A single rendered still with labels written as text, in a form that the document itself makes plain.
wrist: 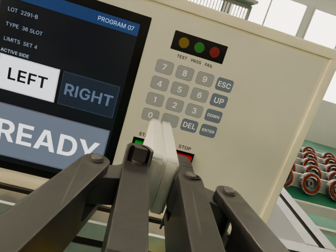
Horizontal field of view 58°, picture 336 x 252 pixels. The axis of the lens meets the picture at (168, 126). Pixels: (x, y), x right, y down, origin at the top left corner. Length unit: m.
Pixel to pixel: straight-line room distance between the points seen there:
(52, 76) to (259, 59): 0.18
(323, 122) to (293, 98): 7.61
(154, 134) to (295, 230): 0.28
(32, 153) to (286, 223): 0.31
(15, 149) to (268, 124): 0.24
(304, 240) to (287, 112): 0.17
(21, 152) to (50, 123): 0.04
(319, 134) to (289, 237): 7.59
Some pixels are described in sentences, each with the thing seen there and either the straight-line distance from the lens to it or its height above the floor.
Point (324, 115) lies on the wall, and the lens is 7.87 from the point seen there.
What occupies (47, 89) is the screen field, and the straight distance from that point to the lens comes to 0.29.
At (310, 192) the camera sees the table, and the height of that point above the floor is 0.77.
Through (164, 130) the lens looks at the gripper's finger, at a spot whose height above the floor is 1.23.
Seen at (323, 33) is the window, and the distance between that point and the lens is 7.49.
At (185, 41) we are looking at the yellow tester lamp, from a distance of 0.27.
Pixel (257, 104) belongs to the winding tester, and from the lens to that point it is 0.29.
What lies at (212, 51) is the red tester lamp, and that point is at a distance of 0.27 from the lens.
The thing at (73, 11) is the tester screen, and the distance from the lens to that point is 0.28.
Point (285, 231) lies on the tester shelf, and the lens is 0.41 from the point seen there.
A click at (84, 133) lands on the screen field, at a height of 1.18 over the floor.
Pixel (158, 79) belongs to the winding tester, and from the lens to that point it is 0.27.
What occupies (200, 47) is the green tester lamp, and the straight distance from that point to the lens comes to 0.27.
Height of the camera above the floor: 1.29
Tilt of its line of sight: 16 degrees down
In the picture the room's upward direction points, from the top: 17 degrees clockwise
